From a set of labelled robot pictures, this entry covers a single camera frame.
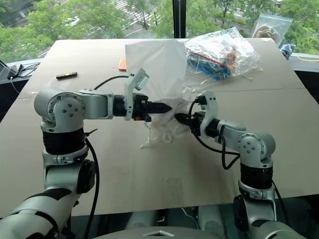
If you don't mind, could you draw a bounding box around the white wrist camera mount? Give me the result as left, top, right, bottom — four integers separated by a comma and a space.
123, 67, 150, 121
196, 90, 219, 138

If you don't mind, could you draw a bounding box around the grey rounded robot leg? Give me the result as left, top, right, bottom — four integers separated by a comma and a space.
197, 204, 236, 231
124, 209, 161, 231

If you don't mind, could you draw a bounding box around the black bar with yellow mark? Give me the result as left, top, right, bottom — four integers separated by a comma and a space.
55, 72, 79, 80

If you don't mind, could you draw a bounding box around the dark device with cables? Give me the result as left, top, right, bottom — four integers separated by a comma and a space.
0, 61, 40, 81

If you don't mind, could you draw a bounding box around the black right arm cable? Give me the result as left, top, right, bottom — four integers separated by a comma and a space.
187, 100, 241, 171

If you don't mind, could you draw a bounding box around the dark window frame post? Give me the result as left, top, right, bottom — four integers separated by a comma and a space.
172, 0, 187, 39

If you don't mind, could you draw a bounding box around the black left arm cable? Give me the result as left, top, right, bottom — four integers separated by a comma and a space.
83, 75, 132, 239

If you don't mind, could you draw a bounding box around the clear plastic zip bag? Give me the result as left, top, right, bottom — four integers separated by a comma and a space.
124, 39, 191, 150

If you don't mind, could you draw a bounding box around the clear bag of colourful items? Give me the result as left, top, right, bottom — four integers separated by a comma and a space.
183, 27, 264, 83

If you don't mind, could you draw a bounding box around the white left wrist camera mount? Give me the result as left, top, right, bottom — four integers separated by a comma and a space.
123, 67, 150, 121

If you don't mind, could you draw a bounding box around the grey robot torso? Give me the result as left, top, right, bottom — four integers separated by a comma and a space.
98, 225, 252, 239

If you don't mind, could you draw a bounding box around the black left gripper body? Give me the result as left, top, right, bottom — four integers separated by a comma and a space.
132, 94, 153, 123

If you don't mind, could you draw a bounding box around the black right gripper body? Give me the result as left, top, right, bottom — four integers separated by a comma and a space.
189, 112, 206, 136

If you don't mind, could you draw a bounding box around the blue crumpled cloth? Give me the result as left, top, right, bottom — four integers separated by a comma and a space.
280, 44, 297, 60

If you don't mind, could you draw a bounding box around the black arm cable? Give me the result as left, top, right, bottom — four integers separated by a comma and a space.
187, 100, 241, 171
83, 75, 132, 239

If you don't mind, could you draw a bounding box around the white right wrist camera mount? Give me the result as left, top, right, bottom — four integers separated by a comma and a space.
196, 90, 219, 138

